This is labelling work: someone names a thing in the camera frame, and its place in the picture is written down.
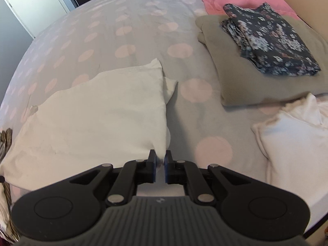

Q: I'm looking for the white long-sleeve shirt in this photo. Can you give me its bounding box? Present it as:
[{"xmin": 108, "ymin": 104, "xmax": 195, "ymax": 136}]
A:
[{"xmin": 1, "ymin": 59, "xmax": 177, "ymax": 191}]

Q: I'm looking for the folded khaki fleece garment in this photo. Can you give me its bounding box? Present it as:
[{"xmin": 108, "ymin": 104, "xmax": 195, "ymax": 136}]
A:
[{"xmin": 195, "ymin": 14, "xmax": 328, "ymax": 107}]

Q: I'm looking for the folded white garment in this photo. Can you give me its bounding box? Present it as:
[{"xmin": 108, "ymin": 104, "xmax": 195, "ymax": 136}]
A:
[{"xmin": 252, "ymin": 94, "xmax": 327, "ymax": 207}]

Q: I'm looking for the folded dark floral garment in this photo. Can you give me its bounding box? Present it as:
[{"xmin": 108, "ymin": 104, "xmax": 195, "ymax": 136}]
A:
[{"xmin": 221, "ymin": 2, "xmax": 321, "ymax": 77}]

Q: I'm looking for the white door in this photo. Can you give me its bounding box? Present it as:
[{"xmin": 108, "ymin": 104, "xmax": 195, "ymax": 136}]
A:
[{"xmin": 5, "ymin": 0, "xmax": 69, "ymax": 38}]

